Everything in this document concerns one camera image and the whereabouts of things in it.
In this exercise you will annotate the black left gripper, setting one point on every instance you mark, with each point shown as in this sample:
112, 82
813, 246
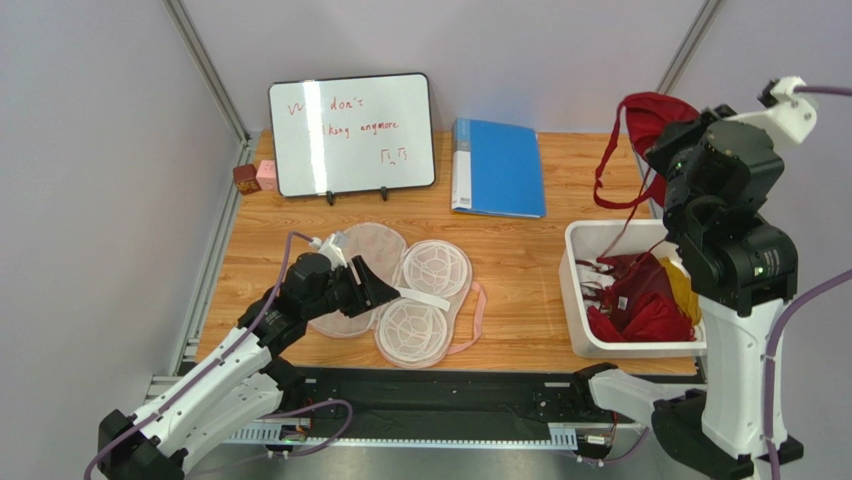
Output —
374, 292

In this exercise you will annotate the floral mesh laundry bag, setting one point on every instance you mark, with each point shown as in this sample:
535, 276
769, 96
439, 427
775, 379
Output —
441, 307

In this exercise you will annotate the red bra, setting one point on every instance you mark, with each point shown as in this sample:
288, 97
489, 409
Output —
644, 115

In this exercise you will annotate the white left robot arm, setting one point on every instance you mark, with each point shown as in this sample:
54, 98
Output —
243, 379

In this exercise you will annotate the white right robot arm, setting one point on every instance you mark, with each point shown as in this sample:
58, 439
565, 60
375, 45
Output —
719, 169

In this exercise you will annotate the pink cube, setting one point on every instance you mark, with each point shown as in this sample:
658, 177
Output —
266, 175

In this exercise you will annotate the white dry-erase board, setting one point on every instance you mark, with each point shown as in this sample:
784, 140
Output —
348, 135

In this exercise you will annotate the blue file folder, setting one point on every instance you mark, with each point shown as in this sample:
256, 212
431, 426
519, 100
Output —
496, 170

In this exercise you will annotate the brown cube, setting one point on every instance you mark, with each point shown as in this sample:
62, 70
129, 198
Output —
245, 179

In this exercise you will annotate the white plastic bin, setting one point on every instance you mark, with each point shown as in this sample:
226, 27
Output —
586, 240

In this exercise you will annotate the dark red clothes pile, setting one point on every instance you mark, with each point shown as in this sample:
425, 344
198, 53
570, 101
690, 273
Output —
628, 300

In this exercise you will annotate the yellow garment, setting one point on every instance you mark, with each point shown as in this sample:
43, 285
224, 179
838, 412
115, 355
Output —
686, 300

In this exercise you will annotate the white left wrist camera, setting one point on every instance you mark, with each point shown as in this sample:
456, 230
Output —
332, 248

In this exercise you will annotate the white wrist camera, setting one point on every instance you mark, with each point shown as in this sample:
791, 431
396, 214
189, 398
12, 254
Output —
788, 117
332, 248

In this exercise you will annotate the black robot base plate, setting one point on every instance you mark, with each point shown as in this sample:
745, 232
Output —
393, 404

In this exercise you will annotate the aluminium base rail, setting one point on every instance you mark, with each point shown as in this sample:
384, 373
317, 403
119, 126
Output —
295, 431

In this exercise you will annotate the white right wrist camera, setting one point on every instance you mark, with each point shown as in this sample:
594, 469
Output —
788, 117

